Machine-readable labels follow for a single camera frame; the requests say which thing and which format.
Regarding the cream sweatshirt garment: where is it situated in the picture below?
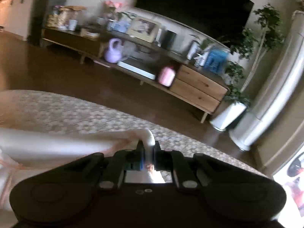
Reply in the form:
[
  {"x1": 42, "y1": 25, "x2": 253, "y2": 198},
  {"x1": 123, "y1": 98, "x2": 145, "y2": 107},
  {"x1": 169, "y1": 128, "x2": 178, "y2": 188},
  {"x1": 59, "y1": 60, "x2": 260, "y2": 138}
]
[{"x1": 1, "y1": 128, "x2": 164, "y2": 224}]

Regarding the pink small case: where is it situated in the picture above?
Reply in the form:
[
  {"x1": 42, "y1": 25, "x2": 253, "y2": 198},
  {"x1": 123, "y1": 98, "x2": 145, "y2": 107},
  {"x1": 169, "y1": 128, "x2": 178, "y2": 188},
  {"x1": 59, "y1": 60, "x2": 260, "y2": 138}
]
[{"x1": 158, "y1": 66, "x2": 176, "y2": 87}]

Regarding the long wooden tv console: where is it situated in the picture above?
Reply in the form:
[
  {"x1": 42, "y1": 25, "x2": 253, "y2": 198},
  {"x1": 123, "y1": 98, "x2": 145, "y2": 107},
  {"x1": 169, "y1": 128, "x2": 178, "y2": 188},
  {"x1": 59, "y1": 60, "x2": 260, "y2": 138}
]
[{"x1": 41, "y1": 27, "x2": 229, "y2": 122}]

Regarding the white flat box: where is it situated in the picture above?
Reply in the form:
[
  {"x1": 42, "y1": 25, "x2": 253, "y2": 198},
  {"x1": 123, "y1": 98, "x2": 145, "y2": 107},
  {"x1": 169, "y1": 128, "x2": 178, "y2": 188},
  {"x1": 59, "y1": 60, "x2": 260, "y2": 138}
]
[{"x1": 117, "y1": 58, "x2": 157, "y2": 80}]

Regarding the purple kettlebell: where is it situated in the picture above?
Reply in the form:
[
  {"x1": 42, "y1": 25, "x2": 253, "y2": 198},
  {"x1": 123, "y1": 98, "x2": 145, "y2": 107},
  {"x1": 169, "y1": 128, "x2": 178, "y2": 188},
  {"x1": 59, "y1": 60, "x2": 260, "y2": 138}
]
[{"x1": 104, "y1": 38, "x2": 123, "y2": 63}]

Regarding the potted tree white planter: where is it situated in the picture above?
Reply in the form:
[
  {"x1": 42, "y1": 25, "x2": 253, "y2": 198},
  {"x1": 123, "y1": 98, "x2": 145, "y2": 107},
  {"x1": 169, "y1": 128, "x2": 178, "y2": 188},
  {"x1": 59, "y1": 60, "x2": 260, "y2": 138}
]
[{"x1": 210, "y1": 3, "x2": 283, "y2": 132}]

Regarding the patterned floral tablecloth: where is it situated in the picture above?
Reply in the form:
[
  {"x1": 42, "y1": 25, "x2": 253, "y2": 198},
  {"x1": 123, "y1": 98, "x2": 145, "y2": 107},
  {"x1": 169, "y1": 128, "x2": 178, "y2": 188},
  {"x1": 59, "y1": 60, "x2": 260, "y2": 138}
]
[{"x1": 1, "y1": 90, "x2": 255, "y2": 172}]

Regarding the black speaker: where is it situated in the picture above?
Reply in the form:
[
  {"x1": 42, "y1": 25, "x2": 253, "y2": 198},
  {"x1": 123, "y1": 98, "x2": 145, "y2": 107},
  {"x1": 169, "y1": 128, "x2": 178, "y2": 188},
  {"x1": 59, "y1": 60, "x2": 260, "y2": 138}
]
[{"x1": 161, "y1": 30, "x2": 177, "y2": 51}]

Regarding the washing machine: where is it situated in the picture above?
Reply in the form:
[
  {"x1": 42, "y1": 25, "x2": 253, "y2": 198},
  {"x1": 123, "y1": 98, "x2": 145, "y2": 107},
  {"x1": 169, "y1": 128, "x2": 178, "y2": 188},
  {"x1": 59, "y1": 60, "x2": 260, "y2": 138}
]
[{"x1": 273, "y1": 147, "x2": 303, "y2": 223}]

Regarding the beige framed photo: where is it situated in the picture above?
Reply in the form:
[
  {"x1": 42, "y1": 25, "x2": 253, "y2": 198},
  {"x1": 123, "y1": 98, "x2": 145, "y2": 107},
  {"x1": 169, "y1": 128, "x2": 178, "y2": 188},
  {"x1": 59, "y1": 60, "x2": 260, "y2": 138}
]
[{"x1": 126, "y1": 17, "x2": 161, "y2": 43}]

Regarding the light blue picture card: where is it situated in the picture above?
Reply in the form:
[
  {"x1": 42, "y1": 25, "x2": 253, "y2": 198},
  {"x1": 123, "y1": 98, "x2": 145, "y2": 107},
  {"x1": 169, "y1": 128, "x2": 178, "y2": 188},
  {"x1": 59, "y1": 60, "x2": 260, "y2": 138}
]
[{"x1": 112, "y1": 20, "x2": 131, "y2": 33}]

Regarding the white tower air conditioner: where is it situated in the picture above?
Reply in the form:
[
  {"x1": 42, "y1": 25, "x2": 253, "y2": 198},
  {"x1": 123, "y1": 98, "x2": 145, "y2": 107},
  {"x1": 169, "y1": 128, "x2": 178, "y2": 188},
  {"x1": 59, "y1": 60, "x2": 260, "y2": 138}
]
[{"x1": 229, "y1": 10, "x2": 303, "y2": 151}]

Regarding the pink flower bouquet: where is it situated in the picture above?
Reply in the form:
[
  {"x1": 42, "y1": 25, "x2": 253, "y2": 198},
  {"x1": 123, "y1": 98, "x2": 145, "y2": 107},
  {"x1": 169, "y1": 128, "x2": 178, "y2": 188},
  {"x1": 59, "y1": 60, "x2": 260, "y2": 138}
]
[{"x1": 100, "y1": 0, "x2": 128, "y2": 31}]

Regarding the black wall television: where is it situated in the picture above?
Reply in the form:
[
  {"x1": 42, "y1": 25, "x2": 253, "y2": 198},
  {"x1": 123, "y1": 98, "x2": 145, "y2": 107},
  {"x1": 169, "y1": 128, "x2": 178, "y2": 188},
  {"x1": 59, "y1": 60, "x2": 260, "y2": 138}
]
[{"x1": 135, "y1": 0, "x2": 254, "y2": 47}]

